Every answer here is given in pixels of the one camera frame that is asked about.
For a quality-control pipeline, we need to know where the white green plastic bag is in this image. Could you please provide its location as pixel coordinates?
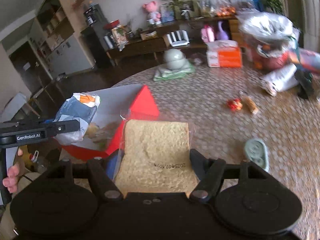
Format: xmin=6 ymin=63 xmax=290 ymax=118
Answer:
xmin=54 ymin=93 xmax=101 ymax=145

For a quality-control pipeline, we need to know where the packaged bread slice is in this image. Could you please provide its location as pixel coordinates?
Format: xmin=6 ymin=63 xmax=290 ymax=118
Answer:
xmin=114 ymin=119 xmax=199 ymax=196

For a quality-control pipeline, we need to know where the red dragon toy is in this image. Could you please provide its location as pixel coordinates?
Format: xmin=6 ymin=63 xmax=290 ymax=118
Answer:
xmin=227 ymin=98 xmax=243 ymax=111

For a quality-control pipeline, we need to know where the biscuit snack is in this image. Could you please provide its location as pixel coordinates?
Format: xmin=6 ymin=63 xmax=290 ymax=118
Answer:
xmin=240 ymin=92 xmax=259 ymax=115

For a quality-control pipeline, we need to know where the cartoon face plush pouch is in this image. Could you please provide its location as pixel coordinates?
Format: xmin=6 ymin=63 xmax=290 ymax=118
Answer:
xmin=260 ymin=79 xmax=277 ymax=97

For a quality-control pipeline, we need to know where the person left hand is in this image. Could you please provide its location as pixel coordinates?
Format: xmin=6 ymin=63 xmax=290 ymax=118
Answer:
xmin=2 ymin=148 xmax=25 ymax=193

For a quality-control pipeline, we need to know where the red cardboard box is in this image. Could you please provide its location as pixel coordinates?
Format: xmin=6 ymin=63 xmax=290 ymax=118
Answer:
xmin=62 ymin=84 xmax=160 ymax=161

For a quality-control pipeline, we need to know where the green plastic case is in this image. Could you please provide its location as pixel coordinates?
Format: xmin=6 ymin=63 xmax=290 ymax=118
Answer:
xmin=244 ymin=138 xmax=269 ymax=172

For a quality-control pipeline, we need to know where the lace patterned tablecloth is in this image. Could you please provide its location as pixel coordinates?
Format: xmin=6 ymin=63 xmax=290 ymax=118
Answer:
xmin=75 ymin=62 xmax=320 ymax=240

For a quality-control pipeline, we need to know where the folded green white cloth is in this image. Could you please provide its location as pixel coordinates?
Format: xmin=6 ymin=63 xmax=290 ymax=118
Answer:
xmin=153 ymin=62 xmax=195 ymax=81

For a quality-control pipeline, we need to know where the orange white tissue box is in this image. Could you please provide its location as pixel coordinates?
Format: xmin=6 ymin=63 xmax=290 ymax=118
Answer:
xmin=206 ymin=40 xmax=242 ymax=68

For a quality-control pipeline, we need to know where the black cabinet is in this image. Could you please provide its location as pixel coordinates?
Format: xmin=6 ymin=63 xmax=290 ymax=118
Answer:
xmin=81 ymin=2 xmax=115 ymax=68

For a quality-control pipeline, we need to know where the white padded envelope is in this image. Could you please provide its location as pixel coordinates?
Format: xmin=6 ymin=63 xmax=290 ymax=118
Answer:
xmin=260 ymin=63 xmax=298 ymax=93

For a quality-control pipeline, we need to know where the black folding umbrella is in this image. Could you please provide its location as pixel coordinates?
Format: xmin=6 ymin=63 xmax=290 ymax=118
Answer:
xmin=295 ymin=69 xmax=315 ymax=100

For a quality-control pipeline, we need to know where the white wifi router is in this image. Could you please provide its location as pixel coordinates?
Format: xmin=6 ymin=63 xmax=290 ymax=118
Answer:
xmin=167 ymin=30 xmax=190 ymax=47

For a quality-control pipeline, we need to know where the wooden tv console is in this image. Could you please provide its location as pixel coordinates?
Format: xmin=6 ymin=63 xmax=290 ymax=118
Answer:
xmin=106 ymin=15 xmax=244 ymax=65

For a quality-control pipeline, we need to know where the purple vase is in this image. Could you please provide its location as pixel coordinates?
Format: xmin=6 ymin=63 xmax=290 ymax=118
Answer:
xmin=216 ymin=21 xmax=229 ymax=40

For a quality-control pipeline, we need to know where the plastic bag of fruit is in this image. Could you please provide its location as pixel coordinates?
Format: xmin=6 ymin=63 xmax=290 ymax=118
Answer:
xmin=237 ymin=12 xmax=299 ymax=72

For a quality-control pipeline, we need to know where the colourful book stack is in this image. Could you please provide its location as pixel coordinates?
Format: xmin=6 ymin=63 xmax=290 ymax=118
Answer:
xmin=289 ymin=48 xmax=320 ymax=75

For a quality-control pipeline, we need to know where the pink pig plush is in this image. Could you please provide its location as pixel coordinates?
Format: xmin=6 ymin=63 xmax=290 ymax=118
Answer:
xmin=143 ymin=1 xmax=161 ymax=25

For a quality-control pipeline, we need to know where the clear bag of oranges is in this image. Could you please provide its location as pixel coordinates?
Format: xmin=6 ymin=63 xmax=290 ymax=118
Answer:
xmin=200 ymin=0 xmax=236 ymax=17

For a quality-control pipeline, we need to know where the wooden photo frame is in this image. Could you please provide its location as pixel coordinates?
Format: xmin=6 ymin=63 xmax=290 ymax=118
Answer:
xmin=172 ymin=0 xmax=200 ymax=20

